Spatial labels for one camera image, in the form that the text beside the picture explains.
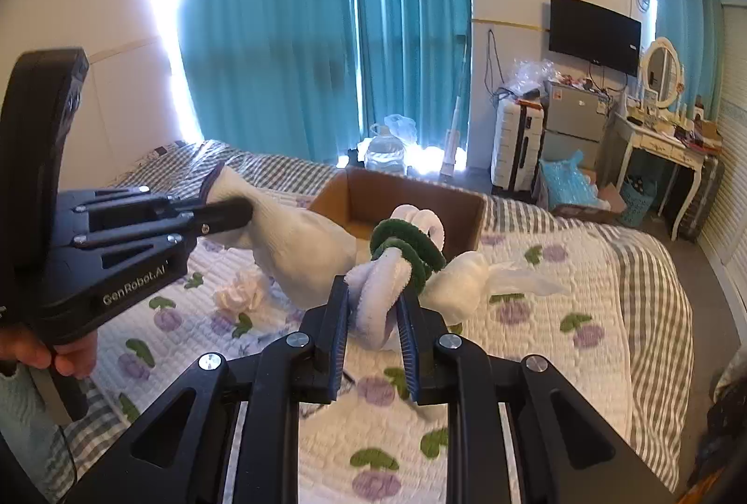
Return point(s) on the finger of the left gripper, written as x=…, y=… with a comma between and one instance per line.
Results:
x=130, y=200
x=113, y=228

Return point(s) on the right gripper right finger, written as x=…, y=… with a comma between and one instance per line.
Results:
x=419, y=330

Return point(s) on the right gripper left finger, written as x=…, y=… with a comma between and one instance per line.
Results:
x=327, y=326

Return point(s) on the white knit glove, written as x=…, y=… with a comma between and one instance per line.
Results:
x=303, y=251

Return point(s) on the cream lace fabric bundle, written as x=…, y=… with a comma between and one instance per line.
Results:
x=249, y=289

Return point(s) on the white towel with green scrunchies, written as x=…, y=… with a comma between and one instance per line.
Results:
x=406, y=250

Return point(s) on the person's left hand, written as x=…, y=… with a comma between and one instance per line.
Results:
x=19, y=345

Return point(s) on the clear water jug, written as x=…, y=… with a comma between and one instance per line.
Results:
x=385, y=152

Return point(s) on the teal curtain left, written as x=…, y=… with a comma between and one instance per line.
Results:
x=272, y=76

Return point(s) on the teal curtain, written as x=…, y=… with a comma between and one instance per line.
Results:
x=413, y=56
x=695, y=28
x=272, y=76

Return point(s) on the grey checked bed sheet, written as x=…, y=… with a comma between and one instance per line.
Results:
x=620, y=330

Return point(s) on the box with blue bubble wrap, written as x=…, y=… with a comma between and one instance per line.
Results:
x=566, y=190

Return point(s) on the white suitcase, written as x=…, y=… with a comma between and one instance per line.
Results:
x=517, y=144

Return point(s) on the teal laundry basket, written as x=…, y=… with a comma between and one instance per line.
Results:
x=638, y=194

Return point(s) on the grey mini fridge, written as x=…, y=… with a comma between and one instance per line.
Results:
x=575, y=121

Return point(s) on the teal curtain middle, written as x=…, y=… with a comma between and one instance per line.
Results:
x=413, y=56

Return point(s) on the white louvered wardrobe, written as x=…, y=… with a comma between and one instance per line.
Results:
x=724, y=235

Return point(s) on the white dressing table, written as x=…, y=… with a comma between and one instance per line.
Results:
x=622, y=137

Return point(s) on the white oval vanity mirror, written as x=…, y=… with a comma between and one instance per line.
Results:
x=661, y=77

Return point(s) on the teal curtain right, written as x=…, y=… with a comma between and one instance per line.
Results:
x=695, y=28

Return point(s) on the black wall television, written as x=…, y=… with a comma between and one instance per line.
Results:
x=595, y=34

